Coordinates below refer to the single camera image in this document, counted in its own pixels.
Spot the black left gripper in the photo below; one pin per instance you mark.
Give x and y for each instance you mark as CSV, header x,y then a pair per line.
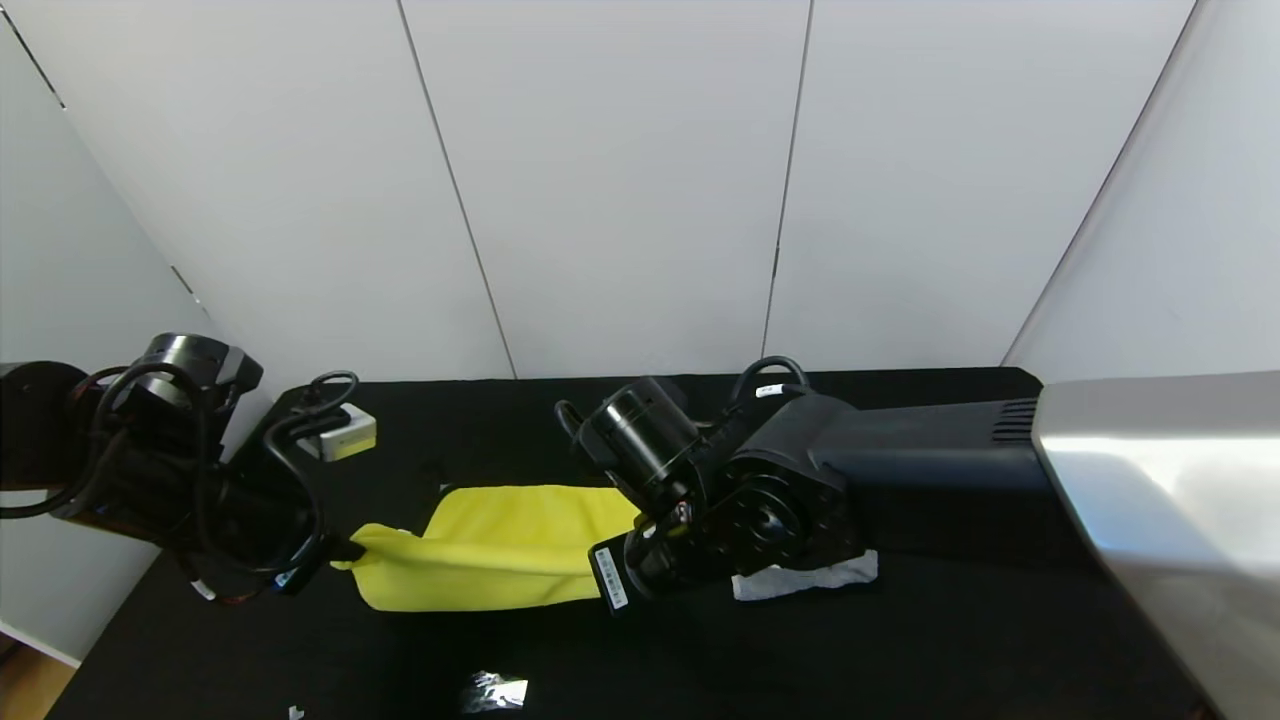
x,y
318,560

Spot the grey towel with orange stripes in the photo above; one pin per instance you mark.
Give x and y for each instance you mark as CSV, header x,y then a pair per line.
x,y
800,580

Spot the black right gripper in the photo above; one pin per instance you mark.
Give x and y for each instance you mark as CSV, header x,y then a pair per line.
x,y
611,578

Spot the yellow microfibre towel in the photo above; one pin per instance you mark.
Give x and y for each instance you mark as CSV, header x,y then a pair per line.
x,y
490,550

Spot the black fabric table cover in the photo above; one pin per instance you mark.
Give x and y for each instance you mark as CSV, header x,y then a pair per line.
x,y
900,660

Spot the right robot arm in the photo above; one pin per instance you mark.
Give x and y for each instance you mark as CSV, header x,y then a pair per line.
x,y
950,470

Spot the crumpled silver foil scrap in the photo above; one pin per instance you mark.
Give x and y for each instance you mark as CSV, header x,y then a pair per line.
x,y
495,692

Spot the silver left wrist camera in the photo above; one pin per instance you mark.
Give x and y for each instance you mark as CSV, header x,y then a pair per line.
x,y
345,435

